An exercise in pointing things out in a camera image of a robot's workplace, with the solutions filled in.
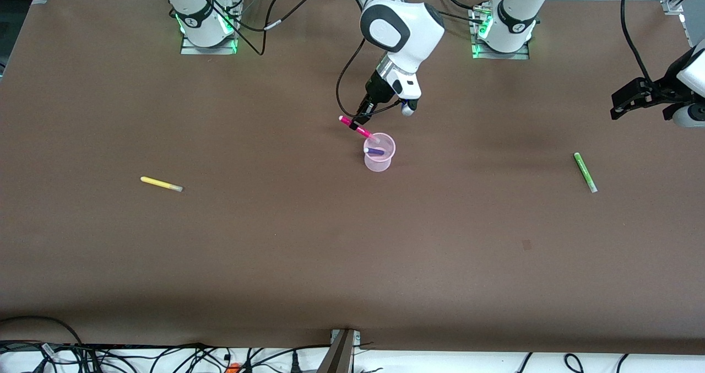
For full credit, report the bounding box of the brown camera mount post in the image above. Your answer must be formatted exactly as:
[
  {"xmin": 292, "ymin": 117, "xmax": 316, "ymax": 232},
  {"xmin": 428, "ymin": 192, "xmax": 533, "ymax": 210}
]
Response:
[{"xmin": 317, "ymin": 329, "xmax": 361, "ymax": 373}]

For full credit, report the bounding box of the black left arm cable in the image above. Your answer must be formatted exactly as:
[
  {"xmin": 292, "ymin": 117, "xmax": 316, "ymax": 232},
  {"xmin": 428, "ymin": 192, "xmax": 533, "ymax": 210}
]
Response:
[{"xmin": 621, "ymin": 0, "xmax": 660, "ymax": 84}]

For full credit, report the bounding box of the yellow marker pen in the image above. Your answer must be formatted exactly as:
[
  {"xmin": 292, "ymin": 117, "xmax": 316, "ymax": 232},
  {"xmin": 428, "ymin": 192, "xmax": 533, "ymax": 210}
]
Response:
[{"xmin": 140, "ymin": 176, "xmax": 183, "ymax": 192}]

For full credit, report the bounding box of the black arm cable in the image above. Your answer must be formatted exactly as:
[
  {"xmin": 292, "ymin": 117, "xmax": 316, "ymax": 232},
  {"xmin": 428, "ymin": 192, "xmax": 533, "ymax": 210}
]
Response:
[
  {"xmin": 187, "ymin": 0, "xmax": 403, "ymax": 119},
  {"xmin": 621, "ymin": 0, "xmax": 660, "ymax": 84}
]

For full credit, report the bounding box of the black arched floor cable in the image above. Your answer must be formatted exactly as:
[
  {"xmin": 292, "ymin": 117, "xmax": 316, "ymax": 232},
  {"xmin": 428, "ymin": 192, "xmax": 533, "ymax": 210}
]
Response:
[{"xmin": 0, "ymin": 316, "xmax": 84, "ymax": 347}]

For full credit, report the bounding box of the translucent pink plastic cup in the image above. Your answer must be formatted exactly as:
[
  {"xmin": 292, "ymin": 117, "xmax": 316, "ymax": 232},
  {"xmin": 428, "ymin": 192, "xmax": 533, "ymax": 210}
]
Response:
[{"xmin": 364, "ymin": 133, "xmax": 396, "ymax": 173}]

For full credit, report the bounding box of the long black tabletop cable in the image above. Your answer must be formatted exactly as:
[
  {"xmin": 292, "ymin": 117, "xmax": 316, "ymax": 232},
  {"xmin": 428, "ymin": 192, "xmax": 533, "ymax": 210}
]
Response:
[{"xmin": 438, "ymin": 7, "xmax": 480, "ymax": 22}]

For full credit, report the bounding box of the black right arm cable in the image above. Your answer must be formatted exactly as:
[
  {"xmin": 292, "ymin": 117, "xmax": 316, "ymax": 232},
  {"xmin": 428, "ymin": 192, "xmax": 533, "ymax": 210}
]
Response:
[{"xmin": 187, "ymin": 0, "xmax": 403, "ymax": 119}]

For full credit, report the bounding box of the pink marker pen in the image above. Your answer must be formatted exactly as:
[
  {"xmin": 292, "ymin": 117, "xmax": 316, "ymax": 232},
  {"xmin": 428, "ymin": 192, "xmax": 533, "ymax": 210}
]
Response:
[{"xmin": 339, "ymin": 115, "xmax": 382, "ymax": 143}]

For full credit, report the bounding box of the green marker pen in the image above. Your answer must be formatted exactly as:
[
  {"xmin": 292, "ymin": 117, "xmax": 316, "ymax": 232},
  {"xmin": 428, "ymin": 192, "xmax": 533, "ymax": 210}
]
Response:
[{"xmin": 573, "ymin": 152, "xmax": 598, "ymax": 193}]

